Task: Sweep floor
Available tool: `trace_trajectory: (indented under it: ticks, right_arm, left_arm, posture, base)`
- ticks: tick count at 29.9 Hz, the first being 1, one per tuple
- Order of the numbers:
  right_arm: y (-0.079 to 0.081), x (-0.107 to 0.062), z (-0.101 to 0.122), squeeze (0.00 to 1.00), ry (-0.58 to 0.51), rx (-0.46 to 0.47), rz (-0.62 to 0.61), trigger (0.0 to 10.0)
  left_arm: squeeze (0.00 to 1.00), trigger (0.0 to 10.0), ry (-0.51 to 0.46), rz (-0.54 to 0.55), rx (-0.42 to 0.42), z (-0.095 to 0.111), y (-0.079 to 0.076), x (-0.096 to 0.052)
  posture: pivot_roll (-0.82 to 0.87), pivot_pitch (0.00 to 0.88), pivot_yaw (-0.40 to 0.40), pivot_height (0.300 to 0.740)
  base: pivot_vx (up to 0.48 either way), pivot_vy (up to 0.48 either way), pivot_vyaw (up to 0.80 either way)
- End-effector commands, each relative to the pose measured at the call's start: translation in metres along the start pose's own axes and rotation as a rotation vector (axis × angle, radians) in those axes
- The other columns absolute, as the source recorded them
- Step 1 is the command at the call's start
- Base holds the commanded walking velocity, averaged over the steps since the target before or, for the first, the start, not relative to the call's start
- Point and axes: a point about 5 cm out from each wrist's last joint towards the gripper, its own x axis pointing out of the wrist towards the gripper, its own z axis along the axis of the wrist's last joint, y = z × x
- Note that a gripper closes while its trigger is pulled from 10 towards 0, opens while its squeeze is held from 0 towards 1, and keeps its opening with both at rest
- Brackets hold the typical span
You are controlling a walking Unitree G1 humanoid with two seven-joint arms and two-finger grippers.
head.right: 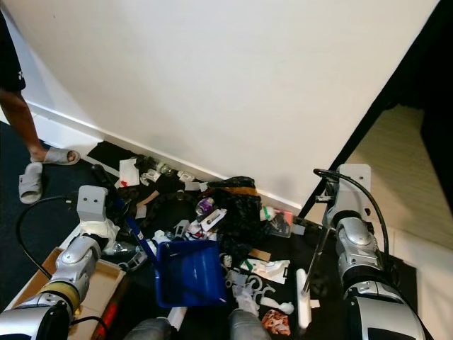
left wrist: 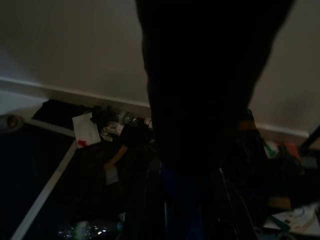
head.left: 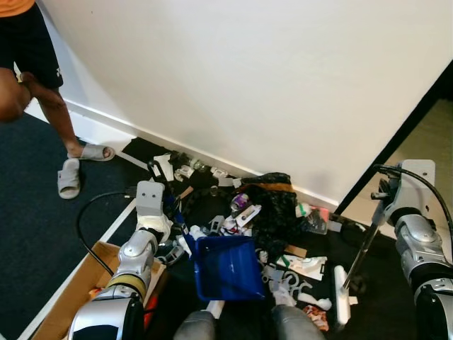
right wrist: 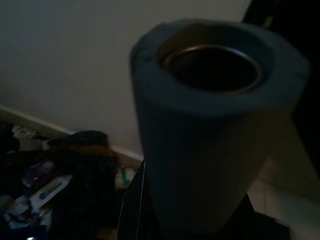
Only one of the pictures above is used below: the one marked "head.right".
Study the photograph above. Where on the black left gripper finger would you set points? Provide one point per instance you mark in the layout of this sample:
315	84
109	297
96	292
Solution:
106	184

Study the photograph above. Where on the blue plastic dustpan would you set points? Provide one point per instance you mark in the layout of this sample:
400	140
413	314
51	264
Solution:
191	273

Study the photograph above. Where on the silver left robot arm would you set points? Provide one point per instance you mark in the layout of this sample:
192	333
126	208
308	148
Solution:
78	265

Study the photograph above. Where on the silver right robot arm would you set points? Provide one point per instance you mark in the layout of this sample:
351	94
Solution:
357	255

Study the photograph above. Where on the white paper with red mark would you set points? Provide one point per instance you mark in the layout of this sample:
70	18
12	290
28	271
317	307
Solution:
129	173

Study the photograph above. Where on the brown cardboard strip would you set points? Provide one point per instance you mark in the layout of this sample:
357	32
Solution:
146	198

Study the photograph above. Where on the small grey box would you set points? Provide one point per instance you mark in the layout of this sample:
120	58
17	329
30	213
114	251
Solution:
298	229

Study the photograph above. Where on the small orange wrapper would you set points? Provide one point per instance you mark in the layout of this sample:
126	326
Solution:
285	216

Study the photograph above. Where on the grey slide sandal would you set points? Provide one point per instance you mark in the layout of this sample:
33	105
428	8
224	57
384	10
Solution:
30	188
64	157

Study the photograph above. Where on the crumpled white tissue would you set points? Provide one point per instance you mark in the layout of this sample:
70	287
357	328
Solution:
279	306
161	237

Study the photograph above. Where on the clear plastic bottle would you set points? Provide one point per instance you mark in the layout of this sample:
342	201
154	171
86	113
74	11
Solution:
163	168

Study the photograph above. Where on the green white wrapper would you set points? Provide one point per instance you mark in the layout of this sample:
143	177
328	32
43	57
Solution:
267	213

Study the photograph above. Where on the brown cardboard box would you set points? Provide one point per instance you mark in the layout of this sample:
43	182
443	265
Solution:
106	290

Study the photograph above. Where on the brown cardboard piece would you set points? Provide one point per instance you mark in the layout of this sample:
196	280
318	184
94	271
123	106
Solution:
260	254

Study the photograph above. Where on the black plastic bag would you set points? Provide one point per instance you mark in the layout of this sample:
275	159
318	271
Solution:
244	212

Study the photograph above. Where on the dark blue carpet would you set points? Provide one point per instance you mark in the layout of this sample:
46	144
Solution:
35	234

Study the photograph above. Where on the purple can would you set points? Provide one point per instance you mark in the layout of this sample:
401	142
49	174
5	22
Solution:
205	207

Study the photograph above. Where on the white paper with green print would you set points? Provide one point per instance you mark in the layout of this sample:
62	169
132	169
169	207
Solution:
269	270

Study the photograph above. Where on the white printed wrapper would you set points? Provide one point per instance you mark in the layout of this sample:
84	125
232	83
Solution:
209	223

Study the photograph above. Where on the white plastic can rings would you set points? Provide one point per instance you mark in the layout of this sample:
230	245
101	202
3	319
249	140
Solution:
244	290

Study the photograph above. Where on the red snack wrapper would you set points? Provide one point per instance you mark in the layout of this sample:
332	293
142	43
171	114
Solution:
276	322

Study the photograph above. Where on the grey right robot leg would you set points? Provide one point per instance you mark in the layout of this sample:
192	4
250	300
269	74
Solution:
249	327

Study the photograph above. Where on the person in black shorts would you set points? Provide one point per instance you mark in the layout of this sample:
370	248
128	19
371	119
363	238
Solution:
10	71

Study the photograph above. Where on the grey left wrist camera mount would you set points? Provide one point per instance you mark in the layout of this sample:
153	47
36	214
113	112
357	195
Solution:
92	204

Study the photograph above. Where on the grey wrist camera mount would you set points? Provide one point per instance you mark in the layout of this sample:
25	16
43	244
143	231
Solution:
92	204
355	190

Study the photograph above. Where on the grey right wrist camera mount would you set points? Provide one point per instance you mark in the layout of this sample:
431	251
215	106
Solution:
355	190

